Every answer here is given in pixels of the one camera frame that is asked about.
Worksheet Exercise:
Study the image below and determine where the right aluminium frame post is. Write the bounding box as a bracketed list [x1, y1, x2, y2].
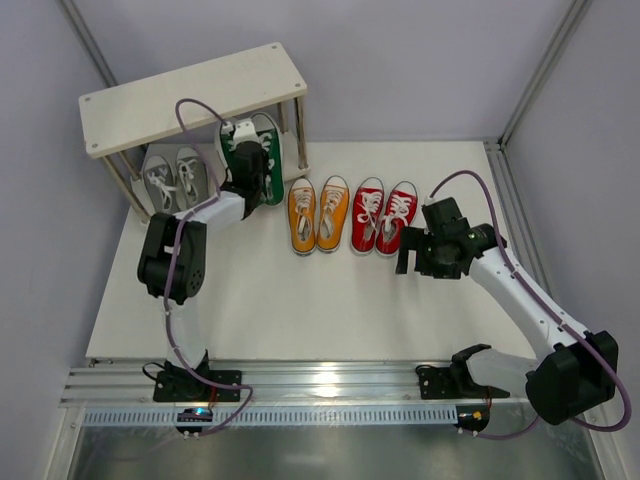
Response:
[482, 0, 596, 251]

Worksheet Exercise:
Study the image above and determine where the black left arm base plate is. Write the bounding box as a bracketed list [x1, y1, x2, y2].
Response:
[153, 369, 242, 403]

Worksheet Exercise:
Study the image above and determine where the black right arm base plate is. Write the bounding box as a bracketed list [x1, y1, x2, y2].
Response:
[415, 364, 462, 400]

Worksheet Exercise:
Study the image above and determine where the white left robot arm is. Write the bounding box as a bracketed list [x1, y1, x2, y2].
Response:
[137, 140, 269, 388]

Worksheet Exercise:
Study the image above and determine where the left aluminium frame post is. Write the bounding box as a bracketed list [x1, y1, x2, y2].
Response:
[55, 0, 120, 88]

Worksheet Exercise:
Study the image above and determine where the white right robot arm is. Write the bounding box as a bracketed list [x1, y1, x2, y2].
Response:
[396, 198, 618, 425]

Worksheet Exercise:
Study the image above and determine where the grey canvas sneaker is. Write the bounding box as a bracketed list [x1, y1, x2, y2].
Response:
[175, 147, 210, 218]
[142, 155, 183, 215]

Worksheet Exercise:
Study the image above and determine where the orange canvas sneaker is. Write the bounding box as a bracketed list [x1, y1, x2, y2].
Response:
[317, 175, 350, 253]
[287, 178, 316, 256]

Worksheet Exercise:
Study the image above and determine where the controller board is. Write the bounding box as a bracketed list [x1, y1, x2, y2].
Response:
[454, 406, 491, 437]
[176, 407, 213, 439]

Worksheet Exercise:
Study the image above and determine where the red canvas sneaker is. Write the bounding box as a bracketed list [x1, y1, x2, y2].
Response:
[375, 181, 418, 257]
[351, 177, 385, 255]

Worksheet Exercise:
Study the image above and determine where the white wooden shoe shelf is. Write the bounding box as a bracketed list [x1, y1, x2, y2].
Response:
[78, 42, 310, 222]

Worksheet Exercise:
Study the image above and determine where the aluminium frame post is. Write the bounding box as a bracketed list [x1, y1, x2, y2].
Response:
[482, 0, 596, 251]
[55, 0, 120, 88]

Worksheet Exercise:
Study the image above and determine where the left controller board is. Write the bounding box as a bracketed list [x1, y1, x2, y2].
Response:
[176, 407, 213, 439]

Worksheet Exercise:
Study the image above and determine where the green canvas sneaker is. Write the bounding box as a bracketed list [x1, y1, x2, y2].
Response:
[215, 119, 239, 183]
[251, 112, 285, 207]

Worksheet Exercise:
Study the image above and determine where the aluminium mounting rail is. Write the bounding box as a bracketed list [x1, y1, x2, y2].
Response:
[59, 361, 527, 407]

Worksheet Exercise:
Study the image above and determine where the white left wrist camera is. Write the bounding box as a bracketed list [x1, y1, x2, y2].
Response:
[220, 119, 258, 144]

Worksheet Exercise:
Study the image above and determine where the right controller board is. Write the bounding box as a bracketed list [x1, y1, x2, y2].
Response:
[454, 406, 491, 437]

